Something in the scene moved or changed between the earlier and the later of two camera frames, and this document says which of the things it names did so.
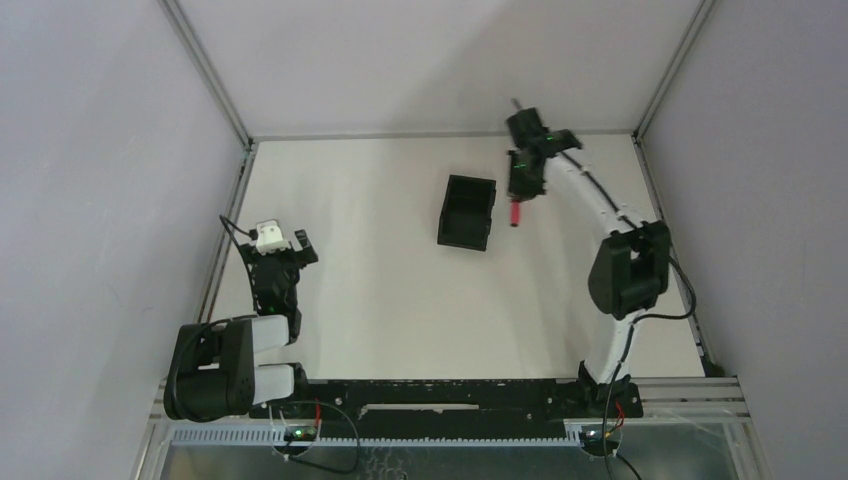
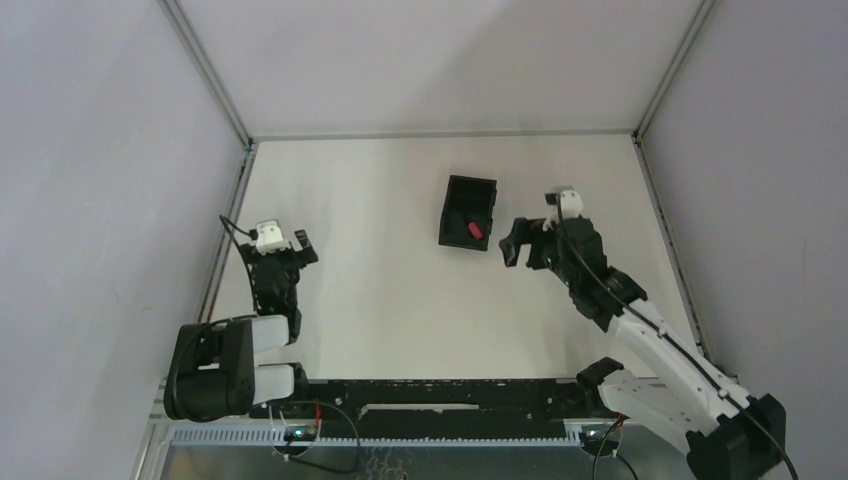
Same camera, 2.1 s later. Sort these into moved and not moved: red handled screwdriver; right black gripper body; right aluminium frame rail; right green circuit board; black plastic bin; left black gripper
Moved: red handled screwdriver; right black gripper body
Not moved: right green circuit board; right aluminium frame rail; left black gripper; black plastic bin
